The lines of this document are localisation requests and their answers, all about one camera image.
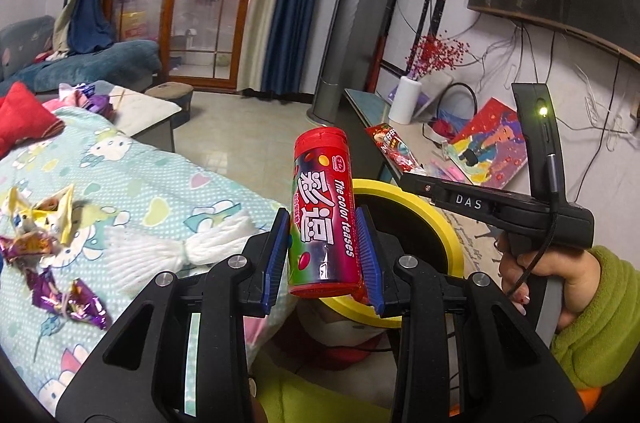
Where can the red snack wrapper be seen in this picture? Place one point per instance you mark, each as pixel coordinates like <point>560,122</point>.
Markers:
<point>395,148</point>

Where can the white paper roll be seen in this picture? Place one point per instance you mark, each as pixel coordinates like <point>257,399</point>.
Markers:
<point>406,100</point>

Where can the person's right forearm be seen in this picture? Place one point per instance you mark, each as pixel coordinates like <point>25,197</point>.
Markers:
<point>610,328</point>

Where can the yellow rimmed trash bin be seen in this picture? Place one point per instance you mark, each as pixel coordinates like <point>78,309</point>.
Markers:
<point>451,248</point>

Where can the yellow snack wrapper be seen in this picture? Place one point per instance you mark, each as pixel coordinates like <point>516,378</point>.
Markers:
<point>60,213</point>

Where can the purple candy wrapper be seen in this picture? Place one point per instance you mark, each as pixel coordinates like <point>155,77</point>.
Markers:
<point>30,250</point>
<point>47,290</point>
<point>87,303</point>

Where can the television cabinet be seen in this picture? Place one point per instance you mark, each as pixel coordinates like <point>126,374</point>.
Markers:
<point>365,113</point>

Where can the pink purple cloth pile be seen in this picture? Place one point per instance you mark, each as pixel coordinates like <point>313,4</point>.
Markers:
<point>90,98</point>

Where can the red candy tube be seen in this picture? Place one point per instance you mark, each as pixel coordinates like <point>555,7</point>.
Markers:
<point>320,203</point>

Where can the grey tower air conditioner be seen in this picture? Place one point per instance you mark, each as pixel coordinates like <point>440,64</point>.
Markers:
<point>360,13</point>

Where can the person's right hand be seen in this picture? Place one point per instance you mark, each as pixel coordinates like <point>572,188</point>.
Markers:
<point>580,283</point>

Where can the colourful painting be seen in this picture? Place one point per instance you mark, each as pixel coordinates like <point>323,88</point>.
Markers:
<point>492,143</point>

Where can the red berry branches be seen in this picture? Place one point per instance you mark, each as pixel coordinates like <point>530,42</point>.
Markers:
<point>437,55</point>

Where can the red cloth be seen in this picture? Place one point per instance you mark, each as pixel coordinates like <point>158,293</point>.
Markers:
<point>25,118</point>

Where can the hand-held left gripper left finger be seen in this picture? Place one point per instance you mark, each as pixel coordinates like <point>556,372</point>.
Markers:
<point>276,263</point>

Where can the cartoon cat printed blanket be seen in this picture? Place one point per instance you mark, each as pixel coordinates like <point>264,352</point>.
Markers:
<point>175,213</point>

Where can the grey blue sofa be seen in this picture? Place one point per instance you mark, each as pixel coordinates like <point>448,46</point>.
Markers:
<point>100,58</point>

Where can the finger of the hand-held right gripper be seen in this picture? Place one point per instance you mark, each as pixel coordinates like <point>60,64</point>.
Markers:
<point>425,189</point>

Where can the green fleece clothing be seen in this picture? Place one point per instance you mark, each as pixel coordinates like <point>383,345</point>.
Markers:
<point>300,398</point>

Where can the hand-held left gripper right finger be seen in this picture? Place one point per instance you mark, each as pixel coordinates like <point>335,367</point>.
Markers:
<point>370,263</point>

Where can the round padded stool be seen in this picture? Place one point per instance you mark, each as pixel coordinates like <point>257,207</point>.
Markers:
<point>170,95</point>

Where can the white top coffee table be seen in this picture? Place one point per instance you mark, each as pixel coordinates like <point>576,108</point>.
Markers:
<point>145,110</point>

